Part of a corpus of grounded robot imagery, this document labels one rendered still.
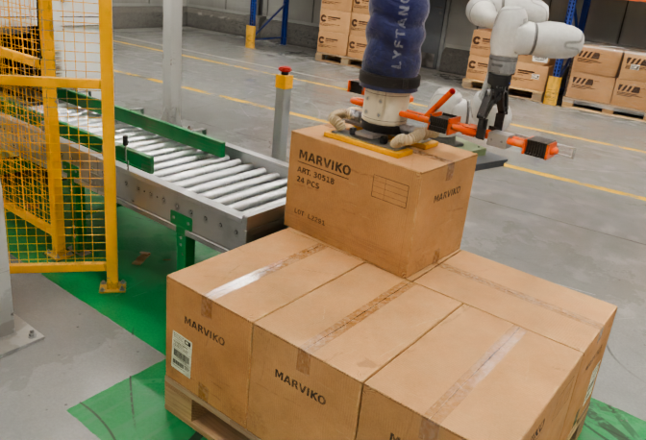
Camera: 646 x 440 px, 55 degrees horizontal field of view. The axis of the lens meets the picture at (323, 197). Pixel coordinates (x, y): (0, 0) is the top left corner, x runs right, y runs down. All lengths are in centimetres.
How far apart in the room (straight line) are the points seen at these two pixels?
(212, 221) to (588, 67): 740
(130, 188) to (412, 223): 142
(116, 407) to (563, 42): 197
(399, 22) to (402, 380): 120
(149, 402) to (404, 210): 116
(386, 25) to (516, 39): 44
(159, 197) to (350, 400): 145
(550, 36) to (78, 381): 207
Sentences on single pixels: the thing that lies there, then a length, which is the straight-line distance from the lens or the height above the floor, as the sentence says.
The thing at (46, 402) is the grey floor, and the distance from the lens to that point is 256.
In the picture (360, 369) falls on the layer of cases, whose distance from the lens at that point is 176.
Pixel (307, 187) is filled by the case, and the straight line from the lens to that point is 243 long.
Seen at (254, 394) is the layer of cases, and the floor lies 30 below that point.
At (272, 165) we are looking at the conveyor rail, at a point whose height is 57.
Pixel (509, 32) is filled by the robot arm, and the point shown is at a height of 141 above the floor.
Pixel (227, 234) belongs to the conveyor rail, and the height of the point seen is 50.
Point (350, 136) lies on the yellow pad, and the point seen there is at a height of 97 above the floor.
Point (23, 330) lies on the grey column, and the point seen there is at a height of 1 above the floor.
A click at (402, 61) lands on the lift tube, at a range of 226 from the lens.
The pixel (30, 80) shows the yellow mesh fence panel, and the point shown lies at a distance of 290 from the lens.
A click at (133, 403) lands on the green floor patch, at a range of 250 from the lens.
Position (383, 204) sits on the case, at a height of 79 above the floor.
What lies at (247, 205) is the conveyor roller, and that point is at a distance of 277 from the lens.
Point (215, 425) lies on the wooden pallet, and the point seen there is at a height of 2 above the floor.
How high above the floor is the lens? 156
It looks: 20 degrees down
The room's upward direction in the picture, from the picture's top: 6 degrees clockwise
